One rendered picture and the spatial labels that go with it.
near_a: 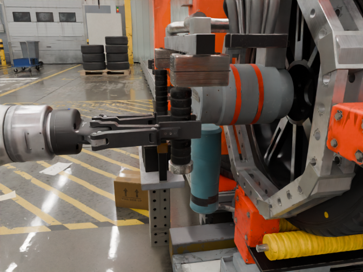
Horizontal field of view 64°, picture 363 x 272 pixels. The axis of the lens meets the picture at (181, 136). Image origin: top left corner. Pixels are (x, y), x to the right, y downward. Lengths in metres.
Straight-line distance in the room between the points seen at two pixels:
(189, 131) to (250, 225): 0.38
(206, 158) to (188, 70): 0.39
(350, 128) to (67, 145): 0.40
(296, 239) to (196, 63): 0.48
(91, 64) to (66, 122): 8.57
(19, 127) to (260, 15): 0.39
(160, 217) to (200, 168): 0.67
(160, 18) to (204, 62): 2.57
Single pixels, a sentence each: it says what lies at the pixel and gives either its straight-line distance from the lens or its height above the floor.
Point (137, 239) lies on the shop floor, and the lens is 1.60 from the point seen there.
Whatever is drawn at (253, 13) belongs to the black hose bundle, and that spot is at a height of 1.01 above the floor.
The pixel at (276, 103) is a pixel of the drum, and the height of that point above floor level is 0.84.
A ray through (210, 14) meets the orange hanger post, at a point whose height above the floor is 1.06.
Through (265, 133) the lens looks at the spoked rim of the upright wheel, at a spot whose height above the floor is 0.69.
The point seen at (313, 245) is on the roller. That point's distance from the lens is 0.78.
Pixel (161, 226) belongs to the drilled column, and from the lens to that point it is 1.48.
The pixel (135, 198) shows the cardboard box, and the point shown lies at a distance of 1.80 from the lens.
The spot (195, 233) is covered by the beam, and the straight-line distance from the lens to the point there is 1.41.
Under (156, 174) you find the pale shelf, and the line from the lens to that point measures 1.21.
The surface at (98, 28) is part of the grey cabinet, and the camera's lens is 11.69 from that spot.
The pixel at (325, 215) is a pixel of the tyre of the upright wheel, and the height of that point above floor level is 0.64.
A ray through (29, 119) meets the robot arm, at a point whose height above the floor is 0.86.
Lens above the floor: 0.97
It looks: 18 degrees down
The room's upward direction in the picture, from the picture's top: straight up
